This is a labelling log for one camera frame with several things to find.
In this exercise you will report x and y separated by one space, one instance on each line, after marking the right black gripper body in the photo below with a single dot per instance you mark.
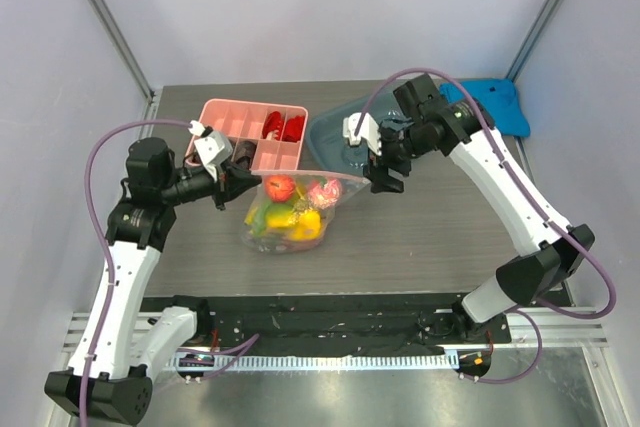
388 156

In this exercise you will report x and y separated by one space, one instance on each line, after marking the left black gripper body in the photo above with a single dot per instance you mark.
195 187

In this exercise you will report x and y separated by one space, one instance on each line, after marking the green cucumber toy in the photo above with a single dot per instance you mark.
256 219

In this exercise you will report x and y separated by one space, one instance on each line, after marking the red strawberry toy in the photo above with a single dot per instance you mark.
280 187

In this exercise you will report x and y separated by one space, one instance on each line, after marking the pink peach toy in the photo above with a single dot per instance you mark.
325 194

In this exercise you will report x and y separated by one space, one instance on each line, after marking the clear pink zip top bag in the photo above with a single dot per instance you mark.
351 185

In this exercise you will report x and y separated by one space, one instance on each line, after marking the yellow bell pepper toy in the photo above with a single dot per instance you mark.
308 226

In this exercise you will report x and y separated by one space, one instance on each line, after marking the green lime toy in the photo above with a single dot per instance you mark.
281 216

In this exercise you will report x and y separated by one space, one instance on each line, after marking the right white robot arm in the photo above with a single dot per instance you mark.
549 248

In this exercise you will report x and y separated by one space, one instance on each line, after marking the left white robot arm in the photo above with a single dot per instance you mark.
110 376

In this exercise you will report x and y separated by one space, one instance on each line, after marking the dark rolled sock right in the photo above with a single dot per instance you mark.
245 152

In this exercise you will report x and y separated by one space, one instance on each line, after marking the pink divided organizer box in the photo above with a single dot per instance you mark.
243 120

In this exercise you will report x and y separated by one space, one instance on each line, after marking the red fabric item left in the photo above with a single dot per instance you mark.
273 126

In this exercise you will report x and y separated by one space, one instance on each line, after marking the red fabric item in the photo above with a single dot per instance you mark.
293 129
273 126

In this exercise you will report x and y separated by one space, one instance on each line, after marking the red fabric item right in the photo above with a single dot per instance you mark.
293 129

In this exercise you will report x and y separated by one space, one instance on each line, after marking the teal plastic fruit tray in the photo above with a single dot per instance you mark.
324 138

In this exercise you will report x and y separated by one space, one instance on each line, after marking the folded blue cloth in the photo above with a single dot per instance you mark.
499 97

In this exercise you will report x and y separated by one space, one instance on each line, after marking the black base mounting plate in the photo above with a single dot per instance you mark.
349 324

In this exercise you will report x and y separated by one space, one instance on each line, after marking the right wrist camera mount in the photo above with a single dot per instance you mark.
358 128

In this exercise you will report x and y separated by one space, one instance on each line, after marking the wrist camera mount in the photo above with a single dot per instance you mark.
358 128
212 147

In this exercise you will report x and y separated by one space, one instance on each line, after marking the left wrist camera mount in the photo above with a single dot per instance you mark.
212 147

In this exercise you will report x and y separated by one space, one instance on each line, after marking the white slotted cable duct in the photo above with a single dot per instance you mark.
448 360

